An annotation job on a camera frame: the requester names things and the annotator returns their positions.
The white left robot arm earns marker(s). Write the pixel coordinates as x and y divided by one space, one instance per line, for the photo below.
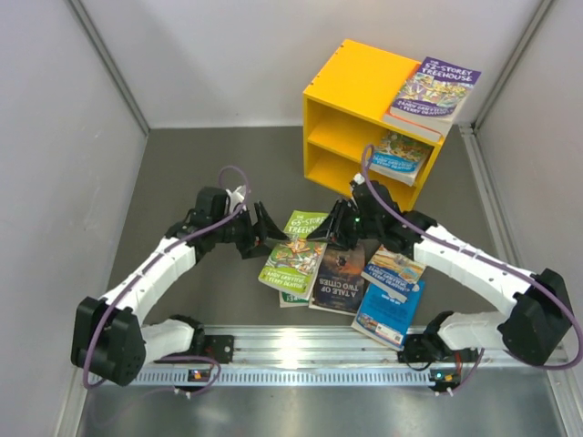
111 339

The purple 52-storey book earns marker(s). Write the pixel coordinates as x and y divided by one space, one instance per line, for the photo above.
435 89

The dark Tale of Two Cities book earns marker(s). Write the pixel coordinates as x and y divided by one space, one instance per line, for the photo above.
339 285

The light green 65-storey book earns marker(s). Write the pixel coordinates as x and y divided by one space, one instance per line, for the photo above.
293 265

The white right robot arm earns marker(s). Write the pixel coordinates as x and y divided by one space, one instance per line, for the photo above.
532 313

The orange 78-storey book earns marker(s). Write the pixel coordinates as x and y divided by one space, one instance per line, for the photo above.
428 129

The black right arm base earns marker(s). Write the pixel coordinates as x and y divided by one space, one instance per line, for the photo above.
422 350

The aluminium mounting rail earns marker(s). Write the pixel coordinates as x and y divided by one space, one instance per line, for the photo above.
307 357

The blue 39-storey book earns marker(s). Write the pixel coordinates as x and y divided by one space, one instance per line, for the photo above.
384 263

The blue 26-storey book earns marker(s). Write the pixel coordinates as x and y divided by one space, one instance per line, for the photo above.
399 157

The yellow wooden shelf cabinet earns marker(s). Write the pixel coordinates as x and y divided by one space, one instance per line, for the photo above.
343 108

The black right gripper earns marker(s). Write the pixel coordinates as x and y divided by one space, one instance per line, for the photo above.
328 230

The light blue back-cover book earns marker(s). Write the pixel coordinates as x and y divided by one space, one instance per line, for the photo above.
385 319

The dark green treehouse book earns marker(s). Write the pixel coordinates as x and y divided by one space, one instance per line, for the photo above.
287 300

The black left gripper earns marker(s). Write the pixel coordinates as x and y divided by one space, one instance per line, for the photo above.
270 232

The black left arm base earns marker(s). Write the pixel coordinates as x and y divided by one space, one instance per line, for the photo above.
218 347

